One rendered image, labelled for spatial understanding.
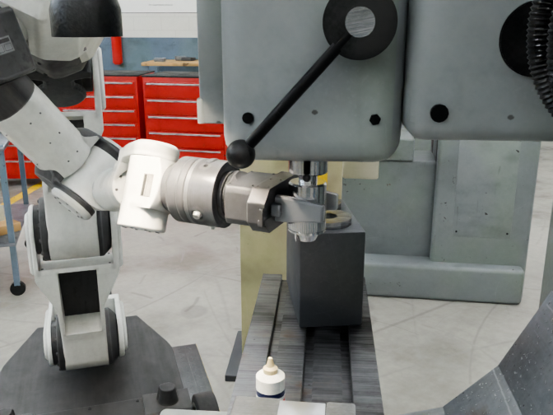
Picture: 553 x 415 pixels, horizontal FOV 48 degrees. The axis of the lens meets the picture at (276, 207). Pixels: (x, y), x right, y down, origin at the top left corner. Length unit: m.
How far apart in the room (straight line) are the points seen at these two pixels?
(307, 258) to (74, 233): 0.53
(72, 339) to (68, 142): 0.66
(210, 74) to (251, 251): 1.96
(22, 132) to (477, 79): 0.68
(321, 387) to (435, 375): 1.85
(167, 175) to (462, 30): 0.41
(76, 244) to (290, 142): 0.84
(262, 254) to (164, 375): 1.06
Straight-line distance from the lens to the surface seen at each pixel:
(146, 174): 0.84
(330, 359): 1.10
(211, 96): 0.74
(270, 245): 2.63
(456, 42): 0.64
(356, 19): 0.61
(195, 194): 0.79
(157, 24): 10.08
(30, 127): 1.03
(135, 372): 1.75
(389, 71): 0.65
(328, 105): 0.65
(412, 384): 2.78
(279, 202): 0.75
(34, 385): 1.76
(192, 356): 2.13
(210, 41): 0.74
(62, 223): 1.40
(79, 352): 1.64
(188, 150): 5.46
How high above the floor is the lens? 1.46
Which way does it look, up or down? 17 degrees down
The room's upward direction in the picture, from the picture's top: straight up
